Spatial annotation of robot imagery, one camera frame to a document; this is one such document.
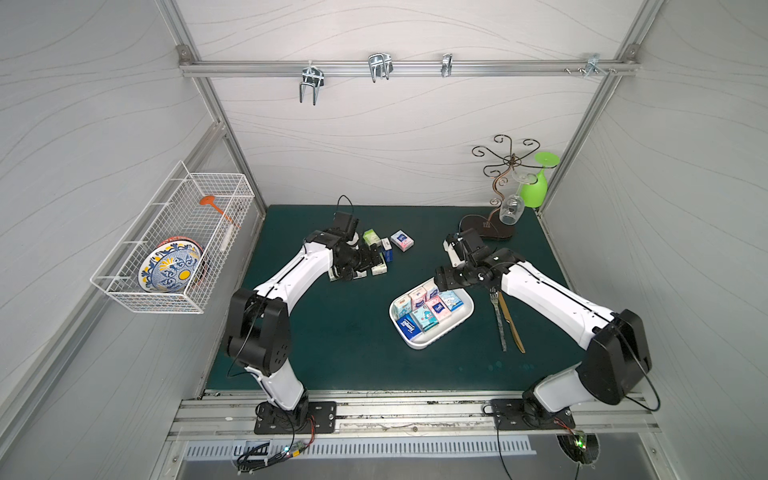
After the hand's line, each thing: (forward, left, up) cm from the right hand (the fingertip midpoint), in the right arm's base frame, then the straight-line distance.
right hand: (449, 274), depth 85 cm
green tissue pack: (+22, +26, -11) cm, 35 cm away
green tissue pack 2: (+9, +21, -11) cm, 26 cm away
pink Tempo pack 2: (-5, +2, -11) cm, 12 cm away
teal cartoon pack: (-7, +13, -7) cm, 17 cm away
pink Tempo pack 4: (-2, +5, -5) cm, 7 cm away
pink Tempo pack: (+21, +14, -11) cm, 28 cm away
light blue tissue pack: (-3, -2, -11) cm, 11 cm away
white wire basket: (+1, +69, +22) cm, 72 cm away
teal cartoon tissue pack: (-9, +7, -11) cm, 16 cm away
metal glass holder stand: (+31, -19, -14) cm, 39 cm away
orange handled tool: (+9, +66, +19) cm, 69 cm away
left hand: (+2, +22, 0) cm, 22 cm away
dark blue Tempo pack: (+14, +19, -8) cm, 25 cm away
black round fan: (-38, -32, -17) cm, 52 cm away
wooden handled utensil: (-6, -20, -14) cm, 25 cm away
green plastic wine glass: (+27, -29, +8) cm, 40 cm away
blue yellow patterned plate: (-14, +63, +22) cm, 68 cm away
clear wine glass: (+21, -21, +6) cm, 30 cm away
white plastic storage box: (-7, -4, -13) cm, 15 cm away
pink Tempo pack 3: (-4, +8, -7) cm, 12 cm away
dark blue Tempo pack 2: (-12, +11, -11) cm, 19 cm away
